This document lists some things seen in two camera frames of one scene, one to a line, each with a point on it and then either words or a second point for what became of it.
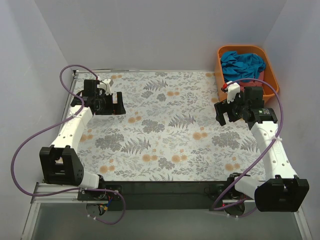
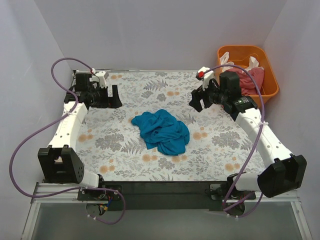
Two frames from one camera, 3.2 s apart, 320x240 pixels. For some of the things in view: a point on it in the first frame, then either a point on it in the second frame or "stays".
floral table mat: [169, 131] stays
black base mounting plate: [160, 195] stays
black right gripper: [227, 111] → [201, 98]
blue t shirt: [240, 67] → [161, 131]
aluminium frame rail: [45, 193] stays
